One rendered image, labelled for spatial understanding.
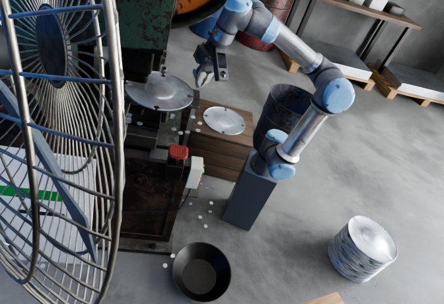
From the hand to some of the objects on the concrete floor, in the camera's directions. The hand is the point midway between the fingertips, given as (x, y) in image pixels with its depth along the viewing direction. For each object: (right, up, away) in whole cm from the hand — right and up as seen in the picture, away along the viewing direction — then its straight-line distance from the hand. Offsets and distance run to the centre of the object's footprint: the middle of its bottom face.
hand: (199, 86), depth 112 cm
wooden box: (+1, -34, +108) cm, 113 cm away
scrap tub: (+52, -26, +138) cm, 150 cm away
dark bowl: (-3, -90, +39) cm, 98 cm away
